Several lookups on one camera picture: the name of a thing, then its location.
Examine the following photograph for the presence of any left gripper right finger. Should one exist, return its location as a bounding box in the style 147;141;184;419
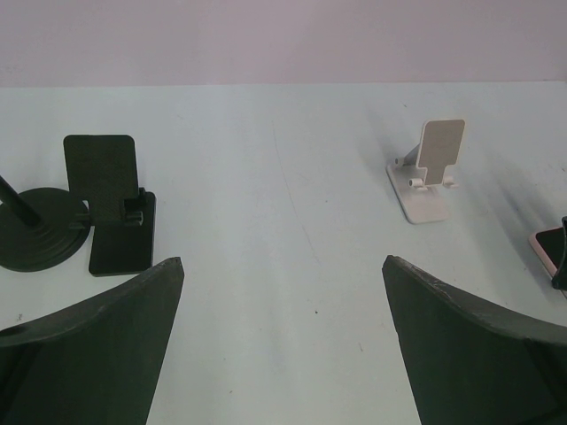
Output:
382;256;566;424

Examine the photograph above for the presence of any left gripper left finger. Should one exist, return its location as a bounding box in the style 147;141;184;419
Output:
1;257;184;424

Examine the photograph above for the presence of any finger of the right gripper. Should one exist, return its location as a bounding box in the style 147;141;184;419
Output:
552;216;567;290

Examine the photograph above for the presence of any pink-cased phone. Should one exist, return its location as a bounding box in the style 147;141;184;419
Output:
529;227;561;284

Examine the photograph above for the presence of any black round-base phone stand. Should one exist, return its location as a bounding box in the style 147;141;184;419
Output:
1;180;89;273

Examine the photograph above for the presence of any white phone stand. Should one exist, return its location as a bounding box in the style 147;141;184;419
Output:
386;119;465;225

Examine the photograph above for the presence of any black rectangular phone stand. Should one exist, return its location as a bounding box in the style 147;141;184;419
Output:
63;135;156;277

